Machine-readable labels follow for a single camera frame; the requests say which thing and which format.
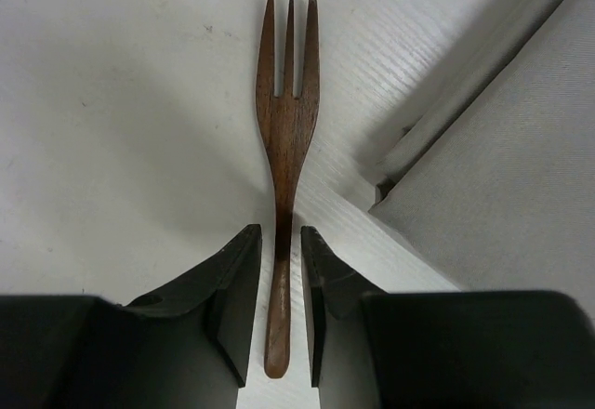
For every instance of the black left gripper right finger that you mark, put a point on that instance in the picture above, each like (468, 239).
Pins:
(501, 349)

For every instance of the brown wooden fork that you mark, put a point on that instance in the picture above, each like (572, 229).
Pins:
(286, 123)

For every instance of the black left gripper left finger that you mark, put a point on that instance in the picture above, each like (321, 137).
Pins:
(185, 344)

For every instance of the grey cloth placemat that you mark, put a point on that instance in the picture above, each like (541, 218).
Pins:
(493, 183)

